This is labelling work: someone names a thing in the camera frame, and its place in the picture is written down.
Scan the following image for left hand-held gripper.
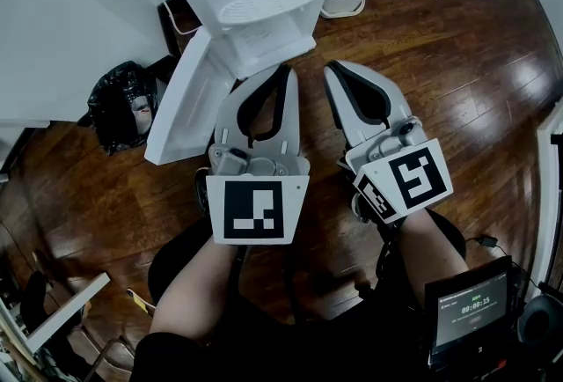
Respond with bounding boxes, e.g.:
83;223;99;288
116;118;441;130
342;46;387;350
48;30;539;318
204;64;311;246

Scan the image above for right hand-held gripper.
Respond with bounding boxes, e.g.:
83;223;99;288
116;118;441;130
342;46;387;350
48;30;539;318
324;60;455;225

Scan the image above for person's right forearm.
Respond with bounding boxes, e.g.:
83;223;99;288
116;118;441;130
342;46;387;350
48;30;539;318
395;206;470;313

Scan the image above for person's left forearm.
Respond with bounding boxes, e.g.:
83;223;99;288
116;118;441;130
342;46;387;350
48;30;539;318
148;239;242;344

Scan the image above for person's left shoe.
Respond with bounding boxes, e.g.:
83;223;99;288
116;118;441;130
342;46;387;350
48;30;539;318
194;166;213;217

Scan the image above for grey bin with black bag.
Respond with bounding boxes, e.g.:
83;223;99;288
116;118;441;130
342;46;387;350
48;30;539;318
77;60;167;157

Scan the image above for white furniture panel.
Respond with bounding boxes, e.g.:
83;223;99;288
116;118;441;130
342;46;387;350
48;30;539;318
535;102;563;298

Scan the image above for black chest-mounted screen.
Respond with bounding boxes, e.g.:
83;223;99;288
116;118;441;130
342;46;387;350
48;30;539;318
423;255;515;369

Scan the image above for person's black shirt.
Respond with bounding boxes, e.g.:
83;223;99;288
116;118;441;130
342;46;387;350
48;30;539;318
134;283;563;382

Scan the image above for black headphones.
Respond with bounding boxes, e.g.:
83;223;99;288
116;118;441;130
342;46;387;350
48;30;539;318
515;292;563;349

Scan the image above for black chair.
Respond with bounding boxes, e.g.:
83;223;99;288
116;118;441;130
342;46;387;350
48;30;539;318
18;269;49;331

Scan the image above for white power cable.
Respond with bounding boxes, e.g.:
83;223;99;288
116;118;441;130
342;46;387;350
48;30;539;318
162;0;202;37

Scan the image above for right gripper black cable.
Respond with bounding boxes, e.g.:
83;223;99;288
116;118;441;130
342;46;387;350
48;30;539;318
374;219;404;291

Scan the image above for black power adapter with cable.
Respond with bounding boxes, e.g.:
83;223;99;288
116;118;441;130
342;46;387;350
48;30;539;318
464;233;545;291

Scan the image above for metal chair frame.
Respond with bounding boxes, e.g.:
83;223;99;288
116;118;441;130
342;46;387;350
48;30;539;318
83;334;136;382

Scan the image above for white desk frame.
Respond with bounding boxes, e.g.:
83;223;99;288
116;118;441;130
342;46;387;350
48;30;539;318
26;272;111;353

